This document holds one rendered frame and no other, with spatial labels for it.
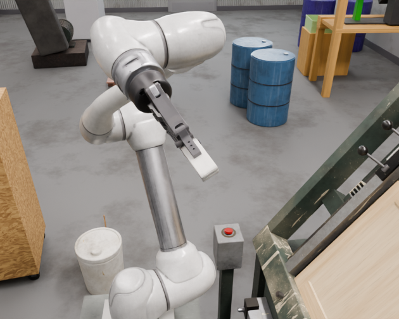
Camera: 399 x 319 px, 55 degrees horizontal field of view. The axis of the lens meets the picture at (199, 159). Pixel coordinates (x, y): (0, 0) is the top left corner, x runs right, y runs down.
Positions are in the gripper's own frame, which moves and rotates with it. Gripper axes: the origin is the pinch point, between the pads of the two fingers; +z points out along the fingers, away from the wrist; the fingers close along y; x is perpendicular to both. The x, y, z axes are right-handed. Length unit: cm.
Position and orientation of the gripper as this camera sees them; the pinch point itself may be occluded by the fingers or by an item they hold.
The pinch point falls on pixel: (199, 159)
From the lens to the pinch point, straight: 60.2
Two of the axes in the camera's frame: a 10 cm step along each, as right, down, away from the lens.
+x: 8.4, -5.3, 1.0
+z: 4.9, 6.8, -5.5
